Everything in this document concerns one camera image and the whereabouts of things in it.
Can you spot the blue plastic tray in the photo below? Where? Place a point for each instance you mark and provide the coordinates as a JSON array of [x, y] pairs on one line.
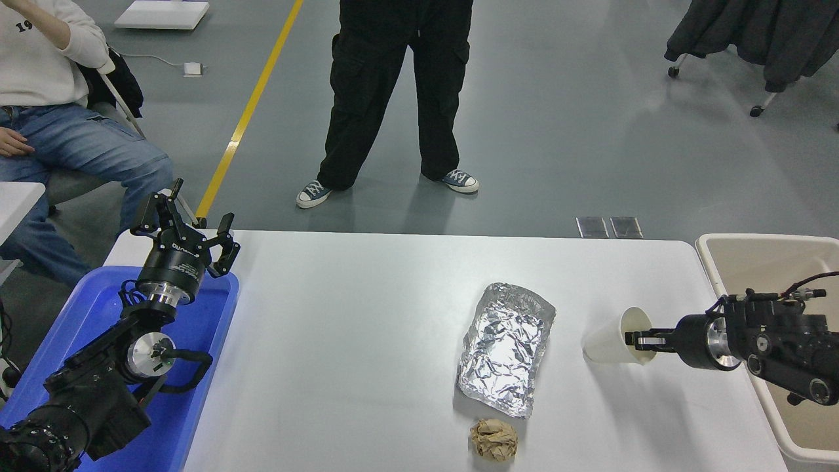
[[203, 367]]

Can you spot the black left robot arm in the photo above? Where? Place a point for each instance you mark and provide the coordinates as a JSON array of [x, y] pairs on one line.
[[95, 396]]

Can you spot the wheeled chair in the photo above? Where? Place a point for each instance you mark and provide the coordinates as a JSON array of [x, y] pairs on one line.
[[755, 111]]

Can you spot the silver foil tray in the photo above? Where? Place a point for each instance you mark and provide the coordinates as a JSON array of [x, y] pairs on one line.
[[505, 354]]

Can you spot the dark grey jacket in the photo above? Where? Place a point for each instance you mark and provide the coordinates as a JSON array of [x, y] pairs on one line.
[[754, 33]]

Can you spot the person's forearm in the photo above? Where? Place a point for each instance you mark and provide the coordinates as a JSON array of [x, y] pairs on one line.
[[72, 39]]

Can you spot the crumpled tan paper ball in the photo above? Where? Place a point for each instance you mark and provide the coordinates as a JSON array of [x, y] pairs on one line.
[[493, 439]]

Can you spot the white paper cup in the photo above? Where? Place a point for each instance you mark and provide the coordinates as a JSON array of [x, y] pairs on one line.
[[606, 344]]

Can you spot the white power adapter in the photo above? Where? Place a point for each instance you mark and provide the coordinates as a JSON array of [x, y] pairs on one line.
[[192, 69]]

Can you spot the black bag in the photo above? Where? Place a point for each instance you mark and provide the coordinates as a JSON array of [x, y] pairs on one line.
[[124, 85]]

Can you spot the large pale bin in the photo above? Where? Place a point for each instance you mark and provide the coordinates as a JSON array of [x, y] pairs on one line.
[[773, 275]]

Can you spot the white side table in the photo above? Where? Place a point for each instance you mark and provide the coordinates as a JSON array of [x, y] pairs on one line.
[[16, 206]]

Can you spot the person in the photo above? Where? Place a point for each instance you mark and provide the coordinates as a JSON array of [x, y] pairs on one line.
[[367, 98], [65, 144]]

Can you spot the white flat board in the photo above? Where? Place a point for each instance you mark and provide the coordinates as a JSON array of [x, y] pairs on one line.
[[160, 14]]

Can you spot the white folding chair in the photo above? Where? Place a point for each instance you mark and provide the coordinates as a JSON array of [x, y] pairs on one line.
[[78, 187]]

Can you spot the person's hand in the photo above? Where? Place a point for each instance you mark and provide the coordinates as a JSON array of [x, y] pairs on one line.
[[13, 143]]

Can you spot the metal floor plate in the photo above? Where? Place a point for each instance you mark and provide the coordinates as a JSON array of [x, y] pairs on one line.
[[592, 227], [626, 227]]

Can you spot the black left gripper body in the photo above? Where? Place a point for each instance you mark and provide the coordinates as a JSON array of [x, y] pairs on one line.
[[173, 265]]

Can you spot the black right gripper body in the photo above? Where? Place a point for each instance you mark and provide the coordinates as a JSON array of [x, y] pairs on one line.
[[691, 342]]

